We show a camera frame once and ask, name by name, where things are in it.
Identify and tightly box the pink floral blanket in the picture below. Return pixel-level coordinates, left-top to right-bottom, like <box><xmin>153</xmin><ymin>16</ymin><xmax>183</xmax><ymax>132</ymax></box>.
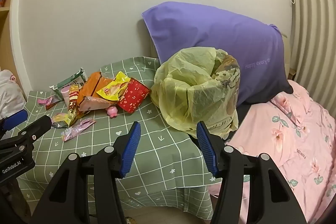
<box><xmin>207</xmin><ymin>80</ymin><xmax>336</xmax><ymax>224</ymax></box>

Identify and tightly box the yellow snack wrapper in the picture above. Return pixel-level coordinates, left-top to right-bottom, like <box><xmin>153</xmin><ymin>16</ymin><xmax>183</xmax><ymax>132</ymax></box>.
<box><xmin>96</xmin><ymin>71</ymin><xmax>131</xmax><ymax>102</ymax></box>

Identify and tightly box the red yellow striped wrapper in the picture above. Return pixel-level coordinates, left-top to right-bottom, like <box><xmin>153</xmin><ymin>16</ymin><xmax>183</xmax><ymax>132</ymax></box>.
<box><xmin>68</xmin><ymin>84</ymin><xmax>80</xmax><ymax>119</ymax></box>

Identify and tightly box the green checked tablecloth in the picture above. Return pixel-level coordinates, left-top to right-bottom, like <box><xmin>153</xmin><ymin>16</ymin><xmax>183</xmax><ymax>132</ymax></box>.
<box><xmin>16</xmin><ymin>56</ymin><xmax>223</xmax><ymax>219</ymax></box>

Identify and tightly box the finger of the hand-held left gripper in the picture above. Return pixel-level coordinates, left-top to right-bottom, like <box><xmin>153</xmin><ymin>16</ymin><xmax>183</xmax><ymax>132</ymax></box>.
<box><xmin>0</xmin><ymin>115</ymin><xmax>52</xmax><ymax>152</ymax></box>
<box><xmin>0</xmin><ymin>110</ymin><xmax>29</xmax><ymax>135</ymax></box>

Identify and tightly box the green snack packet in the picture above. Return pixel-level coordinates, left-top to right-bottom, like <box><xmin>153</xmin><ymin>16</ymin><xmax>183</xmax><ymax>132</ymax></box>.
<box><xmin>49</xmin><ymin>68</ymin><xmax>88</xmax><ymax>94</ymax></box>

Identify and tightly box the bin with yellow bag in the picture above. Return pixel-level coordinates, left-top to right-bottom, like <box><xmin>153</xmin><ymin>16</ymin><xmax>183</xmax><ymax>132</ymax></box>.
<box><xmin>151</xmin><ymin>47</ymin><xmax>240</xmax><ymax>139</ymax></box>

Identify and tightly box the purple pillow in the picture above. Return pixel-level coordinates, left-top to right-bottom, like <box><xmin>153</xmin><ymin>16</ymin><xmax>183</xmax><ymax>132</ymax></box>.
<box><xmin>142</xmin><ymin>1</ymin><xmax>294</xmax><ymax>105</ymax></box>

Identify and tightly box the white plastic bag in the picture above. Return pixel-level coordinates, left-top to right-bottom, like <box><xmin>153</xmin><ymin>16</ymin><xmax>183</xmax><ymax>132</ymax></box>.
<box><xmin>0</xmin><ymin>70</ymin><xmax>27</xmax><ymax>119</ymax></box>

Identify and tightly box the clear yellow wrapper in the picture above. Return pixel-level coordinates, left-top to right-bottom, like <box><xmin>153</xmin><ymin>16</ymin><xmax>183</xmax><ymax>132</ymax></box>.
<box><xmin>51</xmin><ymin>110</ymin><xmax>79</xmax><ymax>128</ymax></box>

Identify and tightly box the wooden shelf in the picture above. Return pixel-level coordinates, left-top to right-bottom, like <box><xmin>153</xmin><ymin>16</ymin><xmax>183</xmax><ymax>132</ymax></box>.
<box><xmin>0</xmin><ymin>0</ymin><xmax>12</xmax><ymax>67</ymax></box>

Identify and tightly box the red paper cup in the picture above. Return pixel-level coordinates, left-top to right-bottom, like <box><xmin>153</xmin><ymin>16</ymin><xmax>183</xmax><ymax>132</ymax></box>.
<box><xmin>117</xmin><ymin>78</ymin><xmax>151</xmax><ymax>113</ymax></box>

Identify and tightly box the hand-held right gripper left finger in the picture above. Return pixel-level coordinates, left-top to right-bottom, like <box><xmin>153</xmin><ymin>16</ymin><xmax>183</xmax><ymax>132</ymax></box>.
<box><xmin>30</xmin><ymin>121</ymin><xmax>142</xmax><ymax>224</ymax></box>

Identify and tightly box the pink jar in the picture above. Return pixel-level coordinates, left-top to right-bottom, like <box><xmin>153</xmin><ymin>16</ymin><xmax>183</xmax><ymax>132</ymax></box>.
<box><xmin>60</xmin><ymin>87</ymin><xmax>71</xmax><ymax>104</ymax></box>

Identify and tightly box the orange snack bag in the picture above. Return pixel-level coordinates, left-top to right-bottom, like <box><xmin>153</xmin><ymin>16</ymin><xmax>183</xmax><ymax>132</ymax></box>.
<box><xmin>77</xmin><ymin>72</ymin><xmax>116</xmax><ymax>111</ymax></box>

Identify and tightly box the long pink wrapper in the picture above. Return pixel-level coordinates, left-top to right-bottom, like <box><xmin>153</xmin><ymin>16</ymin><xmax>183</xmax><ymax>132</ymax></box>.
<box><xmin>61</xmin><ymin>127</ymin><xmax>82</xmax><ymax>141</ymax></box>
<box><xmin>67</xmin><ymin>118</ymin><xmax>95</xmax><ymax>132</ymax></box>

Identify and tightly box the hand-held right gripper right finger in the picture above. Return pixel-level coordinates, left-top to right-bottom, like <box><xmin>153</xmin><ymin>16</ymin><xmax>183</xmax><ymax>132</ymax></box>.
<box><xmin>196</xmin><ymin>121</ymin><xmax>307</xmax><ymax>224</ymax></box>

